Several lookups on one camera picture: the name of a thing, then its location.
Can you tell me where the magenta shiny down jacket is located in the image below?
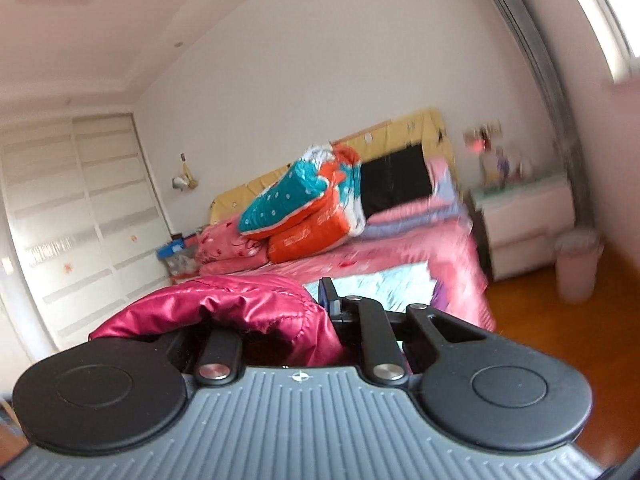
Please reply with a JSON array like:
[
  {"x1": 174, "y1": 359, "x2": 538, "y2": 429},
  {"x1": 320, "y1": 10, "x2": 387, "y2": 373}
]
[{"x1": 89, "y1": 274, "x2": 348, "y2": 367}]

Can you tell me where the light blue down jacket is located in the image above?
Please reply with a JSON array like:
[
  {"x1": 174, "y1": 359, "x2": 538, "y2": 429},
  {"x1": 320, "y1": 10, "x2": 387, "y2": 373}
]
[{"x1": 332, "y1": 262, "x2": 437, "y2": 313}]

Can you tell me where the purple down jacket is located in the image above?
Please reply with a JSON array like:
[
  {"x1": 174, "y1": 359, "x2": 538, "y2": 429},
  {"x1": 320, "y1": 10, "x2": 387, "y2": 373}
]
[{"x1": 430, "y1": 276, "x2": 457, "y2": 314}]

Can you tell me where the pink plush bed cover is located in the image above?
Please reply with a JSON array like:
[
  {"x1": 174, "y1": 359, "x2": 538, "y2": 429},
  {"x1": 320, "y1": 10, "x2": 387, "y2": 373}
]
[{"x1": 278, "y1": 194, "x2": 497, "y2": 334}]

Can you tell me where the blue storage box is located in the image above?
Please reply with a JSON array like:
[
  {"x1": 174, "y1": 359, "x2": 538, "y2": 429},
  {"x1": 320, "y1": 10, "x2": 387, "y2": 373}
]
[{"x1": 156, "y1": 240, "x2": 200, "y2": 280}]

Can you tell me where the pink folded blanket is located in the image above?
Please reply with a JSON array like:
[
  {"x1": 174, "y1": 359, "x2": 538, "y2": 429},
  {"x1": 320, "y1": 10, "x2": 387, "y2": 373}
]
[{"x1": 195, "y1": 214, "x2": 269, "y2": 275}]

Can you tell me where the pink lilac folded bedding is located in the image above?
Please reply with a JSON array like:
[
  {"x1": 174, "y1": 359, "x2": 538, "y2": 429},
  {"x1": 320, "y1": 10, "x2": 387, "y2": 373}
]
[{"x1": 359, "y1": 157, "x2": 473, "y2": 240}]

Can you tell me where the teal orange folded quilt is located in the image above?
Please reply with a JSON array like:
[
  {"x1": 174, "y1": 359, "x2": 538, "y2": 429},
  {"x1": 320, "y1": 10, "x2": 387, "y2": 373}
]
[{"x1": 239, "y1": 145, "x2": 366, "y2": 263}]

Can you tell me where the white bedside table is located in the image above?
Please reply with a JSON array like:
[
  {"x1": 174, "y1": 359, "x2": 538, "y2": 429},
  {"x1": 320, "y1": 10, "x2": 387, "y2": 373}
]
[{"x1": 465, "y1": 171, "x2": 575, "y2": 281}]

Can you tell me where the white sliding wardrobe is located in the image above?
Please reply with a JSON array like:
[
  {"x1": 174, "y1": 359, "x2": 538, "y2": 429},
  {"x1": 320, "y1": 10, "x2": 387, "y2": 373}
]
[{"x1": 1, "y1": 115, "x2": 170, "y2": 350}]

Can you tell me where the pink waste bin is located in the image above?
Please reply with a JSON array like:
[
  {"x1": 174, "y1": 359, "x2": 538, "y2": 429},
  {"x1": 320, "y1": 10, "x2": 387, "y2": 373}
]
[{"x1": 554, "y1": 228, "x2": 603, "y2": 302}]

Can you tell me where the yellow headboard cover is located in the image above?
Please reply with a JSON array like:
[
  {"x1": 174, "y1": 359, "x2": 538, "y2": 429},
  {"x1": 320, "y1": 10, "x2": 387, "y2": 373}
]
[{"x1": 209, "y1": 108, "x2": 458, "y2": 224}]

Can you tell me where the grey curtain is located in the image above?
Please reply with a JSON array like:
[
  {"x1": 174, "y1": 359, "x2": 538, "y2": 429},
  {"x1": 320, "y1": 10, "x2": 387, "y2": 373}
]
[{"x1": 492, "y1": 0, "x2": 596, "y2": 226}]

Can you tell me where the wall hanging ornament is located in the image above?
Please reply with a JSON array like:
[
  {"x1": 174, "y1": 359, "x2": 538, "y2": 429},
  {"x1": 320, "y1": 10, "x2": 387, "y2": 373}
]
[{"x1": 171, "y1": 153, "x2": 198, "y2": 191}]

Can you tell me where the photo frame on nightstand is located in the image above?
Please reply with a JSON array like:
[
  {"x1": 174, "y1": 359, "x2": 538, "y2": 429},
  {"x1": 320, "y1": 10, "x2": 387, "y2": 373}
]
[{"x1": 480, "y1": 145, "x2": 523, "y2": 188}]

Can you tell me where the wall socket with red light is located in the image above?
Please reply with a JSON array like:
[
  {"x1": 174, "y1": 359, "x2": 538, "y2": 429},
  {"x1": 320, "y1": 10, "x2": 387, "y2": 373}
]
[{"x1": 463, "y1": 122, "x2": 502, "y2": 154}]

